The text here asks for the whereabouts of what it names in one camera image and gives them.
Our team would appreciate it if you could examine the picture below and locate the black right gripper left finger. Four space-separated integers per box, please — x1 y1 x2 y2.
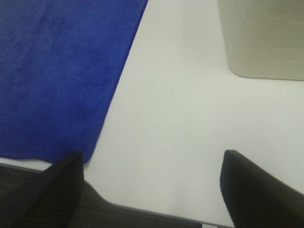
0 152 84 228

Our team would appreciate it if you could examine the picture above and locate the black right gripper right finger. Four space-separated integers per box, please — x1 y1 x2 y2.
219 150 304 228

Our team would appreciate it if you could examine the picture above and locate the blue microfibre towel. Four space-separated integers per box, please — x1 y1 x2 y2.
0 0 147 162

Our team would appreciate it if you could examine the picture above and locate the beige storage box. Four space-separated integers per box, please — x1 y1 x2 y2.
218 0 304 80

